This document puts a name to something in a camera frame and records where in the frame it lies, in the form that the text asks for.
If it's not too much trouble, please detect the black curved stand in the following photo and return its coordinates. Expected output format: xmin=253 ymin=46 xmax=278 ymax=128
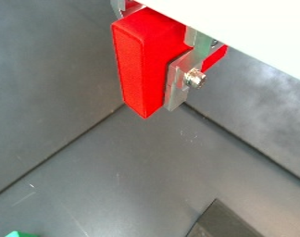
xmin=186 ymin=199 xmax=264 ymax=237

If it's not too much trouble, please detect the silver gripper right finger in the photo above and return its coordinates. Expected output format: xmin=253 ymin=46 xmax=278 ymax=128
xmin=164 ymin=27 xmax=224 ymax=111

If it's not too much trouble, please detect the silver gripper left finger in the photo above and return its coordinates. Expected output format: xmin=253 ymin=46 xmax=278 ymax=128
xmin=109 ymin=0 xmax=142 ymax=20

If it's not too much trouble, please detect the red double-square block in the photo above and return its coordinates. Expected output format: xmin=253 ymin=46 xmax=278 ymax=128
xmin=110 ymin=0 xmax=228 ymax=119

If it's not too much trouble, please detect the green shape-sorter board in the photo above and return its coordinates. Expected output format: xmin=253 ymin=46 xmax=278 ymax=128
xmin=5 ymin=231 xmax=41 ymax=237

